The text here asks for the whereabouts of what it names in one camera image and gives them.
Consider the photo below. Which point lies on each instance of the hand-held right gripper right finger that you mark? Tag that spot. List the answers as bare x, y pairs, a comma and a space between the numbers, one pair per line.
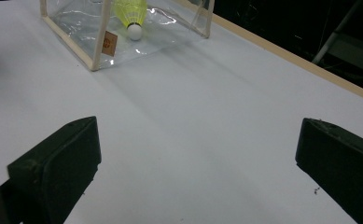
341, 165

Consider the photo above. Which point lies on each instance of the white table board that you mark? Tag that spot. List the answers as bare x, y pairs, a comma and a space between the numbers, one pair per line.
185, 124

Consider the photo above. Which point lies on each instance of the yellow shuttlecock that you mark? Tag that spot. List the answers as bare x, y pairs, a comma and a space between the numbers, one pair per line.
132, 14

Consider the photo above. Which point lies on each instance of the black folding chair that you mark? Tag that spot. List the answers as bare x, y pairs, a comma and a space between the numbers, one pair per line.
353, 51

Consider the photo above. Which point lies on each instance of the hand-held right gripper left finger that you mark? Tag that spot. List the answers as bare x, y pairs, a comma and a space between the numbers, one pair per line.
54, 174

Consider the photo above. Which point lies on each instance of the transparent bag with beige trim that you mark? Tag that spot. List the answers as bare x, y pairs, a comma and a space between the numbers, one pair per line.
98, 37

